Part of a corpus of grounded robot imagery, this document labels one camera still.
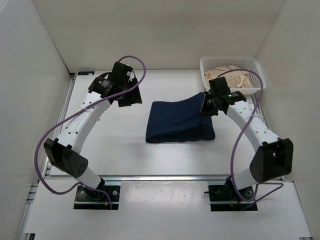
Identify dark blue denim trousers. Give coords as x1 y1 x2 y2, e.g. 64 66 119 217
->
145 92 216 144

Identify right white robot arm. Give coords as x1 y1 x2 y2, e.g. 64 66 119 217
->
200 91 294 202

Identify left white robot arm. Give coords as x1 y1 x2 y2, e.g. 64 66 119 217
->
40 73 142 200

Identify beige trousers in basket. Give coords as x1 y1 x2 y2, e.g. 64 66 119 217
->
204 65 253 88

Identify blue label sticker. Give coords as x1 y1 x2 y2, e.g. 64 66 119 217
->
77 71 95 76

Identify white plastic mesh basket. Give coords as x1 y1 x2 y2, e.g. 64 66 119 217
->
200 56 266 96

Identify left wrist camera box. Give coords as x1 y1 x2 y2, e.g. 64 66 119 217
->
108 61 133 84

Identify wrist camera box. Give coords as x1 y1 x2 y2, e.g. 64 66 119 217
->
108 61 133 84
208 76 231 97

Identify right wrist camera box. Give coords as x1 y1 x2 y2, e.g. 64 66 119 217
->
208 76 231 97

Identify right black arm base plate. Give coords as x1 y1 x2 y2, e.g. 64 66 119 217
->
204 185 258 212

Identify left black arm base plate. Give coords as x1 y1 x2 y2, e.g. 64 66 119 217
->
73 185 121 210

